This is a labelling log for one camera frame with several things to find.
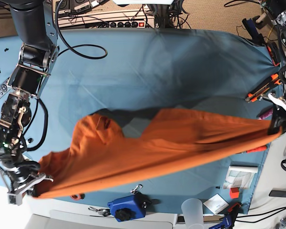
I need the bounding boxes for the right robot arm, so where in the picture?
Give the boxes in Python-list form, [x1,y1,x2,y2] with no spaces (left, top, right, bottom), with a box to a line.
[0,0,59,206]

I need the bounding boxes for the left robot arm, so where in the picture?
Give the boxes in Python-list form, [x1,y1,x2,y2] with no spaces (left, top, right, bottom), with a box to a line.
[261,0,286,135]

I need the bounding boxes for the orange black utility knife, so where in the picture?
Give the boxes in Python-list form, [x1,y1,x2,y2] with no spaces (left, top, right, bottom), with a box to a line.
[245,73,282,103]

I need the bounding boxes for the translucent plastic cup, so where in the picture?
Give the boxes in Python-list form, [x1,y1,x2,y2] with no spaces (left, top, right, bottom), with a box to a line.
[181,198,204,229]

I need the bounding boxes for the small red block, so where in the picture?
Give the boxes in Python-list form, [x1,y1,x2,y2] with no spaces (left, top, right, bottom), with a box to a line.
[229,187,240,199]

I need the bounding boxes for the blue tape measure box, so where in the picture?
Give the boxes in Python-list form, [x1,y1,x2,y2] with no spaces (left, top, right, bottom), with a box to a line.
[107,192,153,222]

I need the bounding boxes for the red tape roll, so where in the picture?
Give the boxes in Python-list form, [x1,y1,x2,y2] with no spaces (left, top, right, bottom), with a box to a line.
[70,194,82,201]

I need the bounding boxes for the white cardboard box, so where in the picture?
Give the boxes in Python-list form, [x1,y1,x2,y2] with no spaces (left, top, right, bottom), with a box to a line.
[25,210,173,229]

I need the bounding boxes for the white card packet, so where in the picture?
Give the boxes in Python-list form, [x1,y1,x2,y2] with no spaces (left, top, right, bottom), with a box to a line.
[203,194,229,214]

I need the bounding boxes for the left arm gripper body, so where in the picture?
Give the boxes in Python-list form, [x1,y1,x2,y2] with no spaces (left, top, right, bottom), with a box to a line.
[266,92,286,135]

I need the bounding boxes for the purple glue tube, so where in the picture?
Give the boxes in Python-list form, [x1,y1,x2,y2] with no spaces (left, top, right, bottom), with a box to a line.
[257,108,273,120]

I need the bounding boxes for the white roll with booklet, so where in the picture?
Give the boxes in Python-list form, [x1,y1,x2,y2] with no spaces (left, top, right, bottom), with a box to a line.
[223,166,259,189]

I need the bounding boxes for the orange t-shirt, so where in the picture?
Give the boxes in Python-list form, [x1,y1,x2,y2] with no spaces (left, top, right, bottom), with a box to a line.
[34,108,282,198]

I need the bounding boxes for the metal carabiner keys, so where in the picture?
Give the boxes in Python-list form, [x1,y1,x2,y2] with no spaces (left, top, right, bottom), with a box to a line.
[88,207,111,217]

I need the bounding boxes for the silver carabiner clip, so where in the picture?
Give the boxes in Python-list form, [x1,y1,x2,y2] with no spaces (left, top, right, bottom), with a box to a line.
[130,184,143,195]

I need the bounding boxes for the blue clamp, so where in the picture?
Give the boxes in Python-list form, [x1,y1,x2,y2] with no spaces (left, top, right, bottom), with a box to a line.
[209,202,242,229]

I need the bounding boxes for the red handled screwdriver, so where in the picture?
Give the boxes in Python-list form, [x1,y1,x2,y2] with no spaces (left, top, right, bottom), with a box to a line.
[239,145,268,154]

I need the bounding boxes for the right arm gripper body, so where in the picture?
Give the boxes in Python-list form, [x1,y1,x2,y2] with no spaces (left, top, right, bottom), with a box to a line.
[0,160,53,206]

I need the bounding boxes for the teal table cloth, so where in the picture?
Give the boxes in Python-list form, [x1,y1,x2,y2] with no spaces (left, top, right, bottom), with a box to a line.
[0,29,280,213]

